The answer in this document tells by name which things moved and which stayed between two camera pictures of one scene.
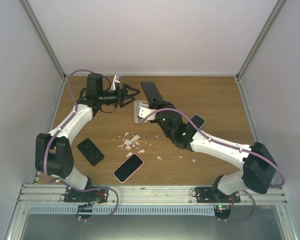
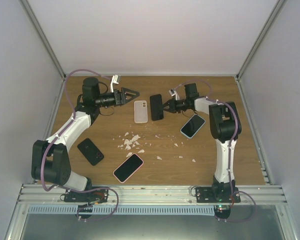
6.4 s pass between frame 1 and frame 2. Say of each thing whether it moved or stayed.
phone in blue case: stayed
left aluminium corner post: stayed
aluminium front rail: stayed
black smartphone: moved
